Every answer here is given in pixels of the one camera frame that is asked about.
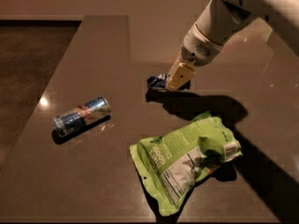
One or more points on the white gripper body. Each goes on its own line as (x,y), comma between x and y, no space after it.
(196,49)

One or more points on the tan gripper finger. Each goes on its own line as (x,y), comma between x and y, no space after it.
(179,75)
(176,66)

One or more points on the blue rxbar blueberry wrapper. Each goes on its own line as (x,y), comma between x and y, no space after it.
(158,82)

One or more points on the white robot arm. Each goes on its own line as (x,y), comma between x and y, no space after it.
(219,21)

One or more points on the green rice chip bag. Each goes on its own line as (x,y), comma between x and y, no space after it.
(171,165)

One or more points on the blue silver energy drink can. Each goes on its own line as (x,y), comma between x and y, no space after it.
(81,116)

